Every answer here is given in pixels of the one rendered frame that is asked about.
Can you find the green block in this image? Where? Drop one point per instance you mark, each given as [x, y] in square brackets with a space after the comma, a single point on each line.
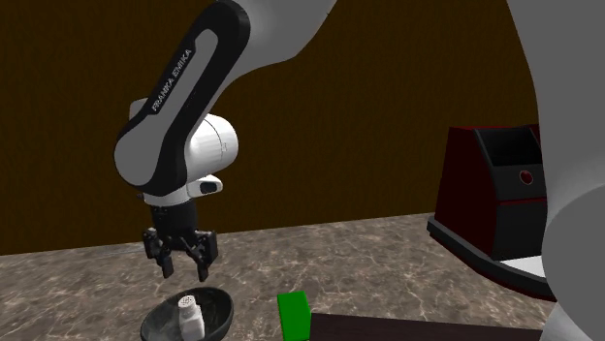
[294, 316]

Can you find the black bowl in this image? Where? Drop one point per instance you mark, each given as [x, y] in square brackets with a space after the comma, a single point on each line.
[217, 311]

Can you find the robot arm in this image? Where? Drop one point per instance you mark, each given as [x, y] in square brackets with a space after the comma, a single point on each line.
[156, 156]

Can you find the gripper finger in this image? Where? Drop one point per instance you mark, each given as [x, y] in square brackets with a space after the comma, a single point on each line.
[204, 250]
[165, 260]

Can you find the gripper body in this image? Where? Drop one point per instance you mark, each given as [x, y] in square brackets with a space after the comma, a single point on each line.
[174, 219]

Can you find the white salt shaker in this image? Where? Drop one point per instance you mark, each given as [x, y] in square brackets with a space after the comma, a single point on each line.
[191, 321]

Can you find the dark red coffee machine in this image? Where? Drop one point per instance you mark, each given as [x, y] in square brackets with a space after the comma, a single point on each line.
[472, 189]

